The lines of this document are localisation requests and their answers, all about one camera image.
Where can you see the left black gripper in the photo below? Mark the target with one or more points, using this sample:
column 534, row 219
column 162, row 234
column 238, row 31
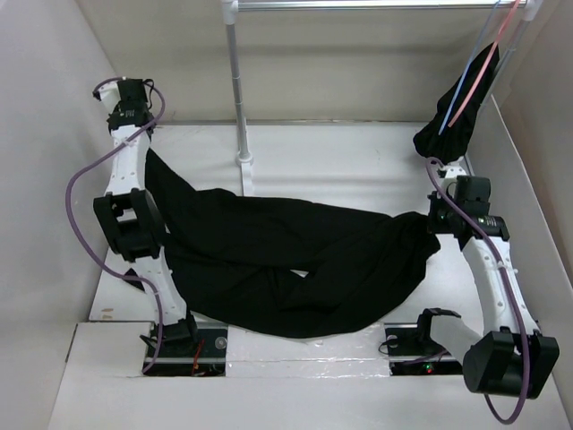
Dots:
column 117, row 110

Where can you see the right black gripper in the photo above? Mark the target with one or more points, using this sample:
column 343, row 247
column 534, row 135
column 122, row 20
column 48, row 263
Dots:
column 435, row 201

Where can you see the black trousers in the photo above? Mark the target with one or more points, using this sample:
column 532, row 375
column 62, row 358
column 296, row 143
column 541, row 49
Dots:
column 286, row 267

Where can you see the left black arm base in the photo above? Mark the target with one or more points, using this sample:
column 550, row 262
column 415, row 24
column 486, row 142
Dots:
column 185, row 357

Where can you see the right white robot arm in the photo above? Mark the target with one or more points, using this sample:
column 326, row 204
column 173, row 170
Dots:
column 511, row 357

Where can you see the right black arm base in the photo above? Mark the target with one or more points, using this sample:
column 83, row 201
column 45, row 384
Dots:
column 410, row 356

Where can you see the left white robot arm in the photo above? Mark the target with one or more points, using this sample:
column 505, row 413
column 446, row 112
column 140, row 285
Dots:
column 130, row 218

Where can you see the black garment on hanger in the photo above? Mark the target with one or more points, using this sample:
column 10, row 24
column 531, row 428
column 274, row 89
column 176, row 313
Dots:
column 453, row 143

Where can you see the blue clothes hanger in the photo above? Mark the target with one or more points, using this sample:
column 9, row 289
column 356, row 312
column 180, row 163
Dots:
column 468, row 62

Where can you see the silver clothes rack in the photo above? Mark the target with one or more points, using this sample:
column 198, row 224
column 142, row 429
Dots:
column 231, row 9

